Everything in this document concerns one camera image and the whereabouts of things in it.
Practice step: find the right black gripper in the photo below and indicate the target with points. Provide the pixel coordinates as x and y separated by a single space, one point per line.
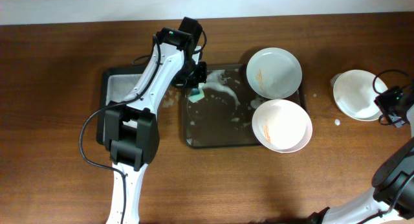
389 119

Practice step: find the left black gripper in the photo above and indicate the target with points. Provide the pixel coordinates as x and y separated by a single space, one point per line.
193 80

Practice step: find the green yellow sponge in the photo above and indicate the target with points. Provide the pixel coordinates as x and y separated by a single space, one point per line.
196 95

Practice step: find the pinkish white plate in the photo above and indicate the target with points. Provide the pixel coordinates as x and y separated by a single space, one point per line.
282 126

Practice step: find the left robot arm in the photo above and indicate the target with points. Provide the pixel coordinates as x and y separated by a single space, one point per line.
131 134

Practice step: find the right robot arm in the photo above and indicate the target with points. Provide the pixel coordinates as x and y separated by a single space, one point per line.
390 197

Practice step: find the dark brown plate tray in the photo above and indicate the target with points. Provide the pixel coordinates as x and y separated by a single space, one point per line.
223 118

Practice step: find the black soapy sponge tray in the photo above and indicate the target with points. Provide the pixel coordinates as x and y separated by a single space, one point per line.
116 84

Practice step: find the pale blue plate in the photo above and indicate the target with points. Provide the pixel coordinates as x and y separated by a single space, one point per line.
274 73

